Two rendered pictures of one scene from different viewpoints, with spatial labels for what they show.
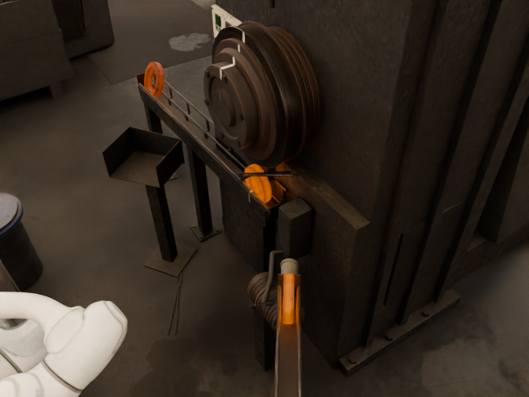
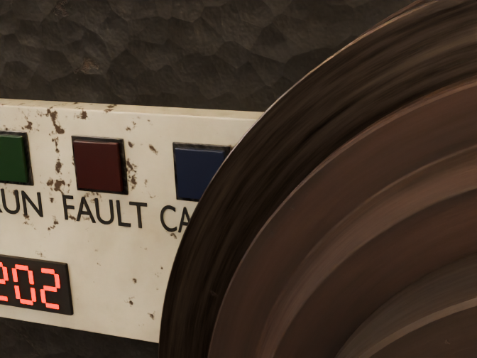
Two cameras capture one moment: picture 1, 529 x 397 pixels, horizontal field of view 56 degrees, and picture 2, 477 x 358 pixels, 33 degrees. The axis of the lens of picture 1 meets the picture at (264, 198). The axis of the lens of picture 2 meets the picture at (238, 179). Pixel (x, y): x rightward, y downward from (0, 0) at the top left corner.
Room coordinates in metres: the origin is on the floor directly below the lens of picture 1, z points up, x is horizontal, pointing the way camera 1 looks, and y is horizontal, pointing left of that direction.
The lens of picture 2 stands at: (1.26, 0.37, 1.37)
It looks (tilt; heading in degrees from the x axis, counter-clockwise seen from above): 19 degrees down; 324
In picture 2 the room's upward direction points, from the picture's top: 3 degrees counter-clockwise
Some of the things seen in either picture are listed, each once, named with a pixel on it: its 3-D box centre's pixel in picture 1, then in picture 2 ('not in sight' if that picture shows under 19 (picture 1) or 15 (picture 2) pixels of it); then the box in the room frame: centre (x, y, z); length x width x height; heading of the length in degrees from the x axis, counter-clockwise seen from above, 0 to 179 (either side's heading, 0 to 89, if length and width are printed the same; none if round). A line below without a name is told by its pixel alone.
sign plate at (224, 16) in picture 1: (231, 40); (112, 224); (1.77, 0.11, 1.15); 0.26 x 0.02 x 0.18; 32
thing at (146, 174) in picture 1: (155, 206); not in sight; (1.70, 0.51, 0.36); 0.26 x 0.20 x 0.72; 67
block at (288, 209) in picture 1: (295, 230); not in sight; (1.23, -0.11, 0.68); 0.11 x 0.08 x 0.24; 122
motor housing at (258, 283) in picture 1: (275, 332); not in sight; (1.08, -0.03, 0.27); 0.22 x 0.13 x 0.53; 32
